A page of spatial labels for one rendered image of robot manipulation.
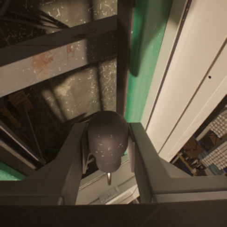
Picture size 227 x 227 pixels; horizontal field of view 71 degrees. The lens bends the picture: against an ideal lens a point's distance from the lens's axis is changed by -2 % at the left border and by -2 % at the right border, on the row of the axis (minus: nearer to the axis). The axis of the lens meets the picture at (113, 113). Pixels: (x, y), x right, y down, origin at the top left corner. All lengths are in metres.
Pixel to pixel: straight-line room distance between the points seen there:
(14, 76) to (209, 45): 0.19
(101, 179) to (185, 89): 0.29
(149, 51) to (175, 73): 0.05
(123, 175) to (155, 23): 0.34
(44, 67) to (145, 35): 0.11
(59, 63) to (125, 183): 0.32
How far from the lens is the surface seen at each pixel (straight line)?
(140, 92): 0.23
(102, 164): 0.17
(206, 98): 0.21
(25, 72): 0.19
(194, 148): 6.46
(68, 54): 0.19
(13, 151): 0.72
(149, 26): 0.17
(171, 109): 0.26
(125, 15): 0.18
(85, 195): 0.42
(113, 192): 0.41
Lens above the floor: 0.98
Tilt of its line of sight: 30 degrees down
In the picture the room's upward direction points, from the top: 144 degrees clockwise
